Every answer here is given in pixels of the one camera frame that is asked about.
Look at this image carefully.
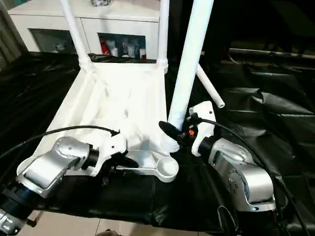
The dark metal rail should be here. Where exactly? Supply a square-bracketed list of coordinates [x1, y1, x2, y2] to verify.
[228, 48, 315, 61]

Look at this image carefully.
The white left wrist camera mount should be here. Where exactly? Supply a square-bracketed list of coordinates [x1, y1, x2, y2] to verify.
[90, 133, 128, 177]

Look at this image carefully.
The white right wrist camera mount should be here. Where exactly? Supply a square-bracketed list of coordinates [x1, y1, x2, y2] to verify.
[188, 100, 218, 157]

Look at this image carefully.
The white glass-door cabinet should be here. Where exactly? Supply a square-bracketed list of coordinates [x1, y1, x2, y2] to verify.
[7, 0, 161, 59]

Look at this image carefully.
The grey curtain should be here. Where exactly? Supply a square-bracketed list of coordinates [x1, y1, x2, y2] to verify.
[0, 0, 29, 65]

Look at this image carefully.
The black left robot foot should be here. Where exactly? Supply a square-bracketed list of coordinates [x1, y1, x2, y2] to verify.
[97, 228, 121, 236]

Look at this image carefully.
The white plastic table leg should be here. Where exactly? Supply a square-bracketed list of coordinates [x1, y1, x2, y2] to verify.
[195, 65, 226, 109]
[60, 0, 94, 72]
[160, 0, 215, 153]
[157, 0, 171, 72]

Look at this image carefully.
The black work mat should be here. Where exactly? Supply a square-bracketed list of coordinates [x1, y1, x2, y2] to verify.
[0, 50, 315, 233]

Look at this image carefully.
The grey patterned ornament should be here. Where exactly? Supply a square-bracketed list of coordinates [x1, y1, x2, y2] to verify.
[90, 0, 113, 7]

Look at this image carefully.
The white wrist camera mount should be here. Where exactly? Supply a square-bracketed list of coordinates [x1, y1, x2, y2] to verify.
[90, 133, 128, 177]
[188, 100, 218, 157]

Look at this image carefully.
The red package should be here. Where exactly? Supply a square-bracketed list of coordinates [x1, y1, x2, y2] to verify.
[100, 39, 110, 55]

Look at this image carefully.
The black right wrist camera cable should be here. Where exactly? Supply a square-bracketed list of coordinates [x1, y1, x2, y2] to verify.
[190, 112, 315, 236]

